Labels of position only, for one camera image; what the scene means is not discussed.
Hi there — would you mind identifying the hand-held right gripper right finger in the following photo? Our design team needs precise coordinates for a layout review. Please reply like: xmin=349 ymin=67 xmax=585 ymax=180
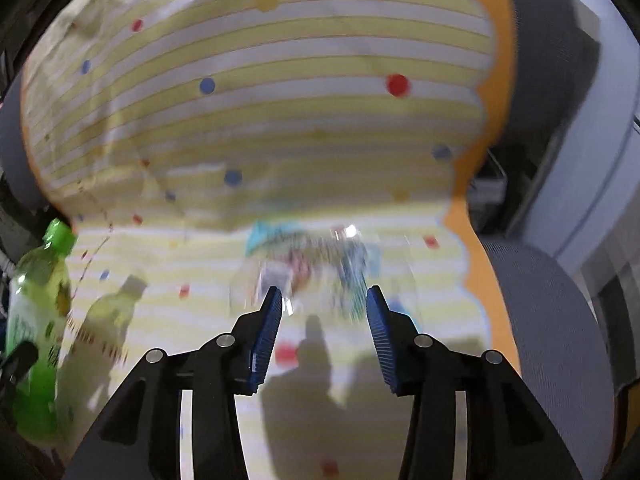
xmin=366 ymin=285 xmax=583 ymax=480

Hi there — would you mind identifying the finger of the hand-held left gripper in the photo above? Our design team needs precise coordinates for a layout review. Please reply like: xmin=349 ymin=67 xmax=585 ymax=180
xmin=0 ymin=341 xmax=40 ymax=391

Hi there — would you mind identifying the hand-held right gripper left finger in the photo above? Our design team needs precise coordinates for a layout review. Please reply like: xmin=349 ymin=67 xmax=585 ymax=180
xmin=60 ymin=285 xmax=283 ymax=480

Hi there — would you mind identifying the green plastic bottle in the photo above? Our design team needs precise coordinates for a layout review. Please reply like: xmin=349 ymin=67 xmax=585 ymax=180
xmin=5 ymin=217 xmax=78 ymax=446

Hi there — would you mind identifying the clear plastic wrapper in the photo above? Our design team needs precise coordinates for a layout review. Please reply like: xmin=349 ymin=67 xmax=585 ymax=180
xmin=229 ymin=220 xmax=423 ymax=331

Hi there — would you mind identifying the yellow striped dotted cloth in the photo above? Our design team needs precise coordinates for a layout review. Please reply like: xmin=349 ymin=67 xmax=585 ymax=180
xmin=20 ymin=0 xmax=523 ymax=480

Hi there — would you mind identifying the grey refrigerator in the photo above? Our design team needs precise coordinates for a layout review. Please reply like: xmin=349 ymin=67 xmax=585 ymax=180
xmin=550 ymin=0 xmax=640 ymax=276

